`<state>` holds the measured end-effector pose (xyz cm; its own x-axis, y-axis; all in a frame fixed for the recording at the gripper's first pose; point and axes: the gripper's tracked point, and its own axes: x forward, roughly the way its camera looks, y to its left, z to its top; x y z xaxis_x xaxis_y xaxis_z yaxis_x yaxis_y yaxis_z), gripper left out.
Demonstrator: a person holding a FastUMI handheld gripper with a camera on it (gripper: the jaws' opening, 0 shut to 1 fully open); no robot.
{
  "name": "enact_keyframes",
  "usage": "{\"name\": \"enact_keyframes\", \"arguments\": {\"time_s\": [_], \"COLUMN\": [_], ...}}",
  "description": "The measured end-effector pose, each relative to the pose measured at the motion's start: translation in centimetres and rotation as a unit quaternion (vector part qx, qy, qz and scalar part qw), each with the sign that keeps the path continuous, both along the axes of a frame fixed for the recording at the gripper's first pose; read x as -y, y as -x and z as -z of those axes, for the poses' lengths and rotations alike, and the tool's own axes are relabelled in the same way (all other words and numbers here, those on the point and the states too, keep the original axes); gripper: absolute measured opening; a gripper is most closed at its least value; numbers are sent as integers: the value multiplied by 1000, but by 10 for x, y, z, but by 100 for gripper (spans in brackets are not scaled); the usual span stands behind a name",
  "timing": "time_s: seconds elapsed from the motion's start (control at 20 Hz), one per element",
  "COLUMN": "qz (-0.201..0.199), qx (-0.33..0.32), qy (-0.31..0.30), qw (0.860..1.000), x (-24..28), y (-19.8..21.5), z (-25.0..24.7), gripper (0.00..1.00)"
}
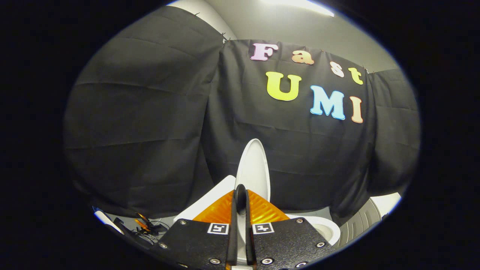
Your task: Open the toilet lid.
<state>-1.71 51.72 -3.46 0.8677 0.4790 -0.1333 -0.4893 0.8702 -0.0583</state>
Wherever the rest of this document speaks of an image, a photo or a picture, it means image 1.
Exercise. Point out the orange black device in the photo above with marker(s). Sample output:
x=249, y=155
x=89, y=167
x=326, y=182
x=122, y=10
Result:
x=144, y=223

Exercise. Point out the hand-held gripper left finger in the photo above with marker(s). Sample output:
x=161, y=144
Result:
x=195, y=243

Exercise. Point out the black backdrop cloth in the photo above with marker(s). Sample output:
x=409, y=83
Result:
x=157, y=123

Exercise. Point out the grey ribbed metal cabinet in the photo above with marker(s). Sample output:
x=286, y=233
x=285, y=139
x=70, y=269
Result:
x=358, y=225

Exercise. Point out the white ceramic toilet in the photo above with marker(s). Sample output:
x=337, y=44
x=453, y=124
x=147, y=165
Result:
x=210, y=202

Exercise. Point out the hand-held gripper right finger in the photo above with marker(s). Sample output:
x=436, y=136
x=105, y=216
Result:
x=288, y=240

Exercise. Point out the large ceiling light panel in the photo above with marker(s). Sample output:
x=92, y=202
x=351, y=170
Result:
x=300, y=5

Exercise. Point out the white toilet lid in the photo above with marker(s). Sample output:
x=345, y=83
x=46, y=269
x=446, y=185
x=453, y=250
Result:
x=255, y=168

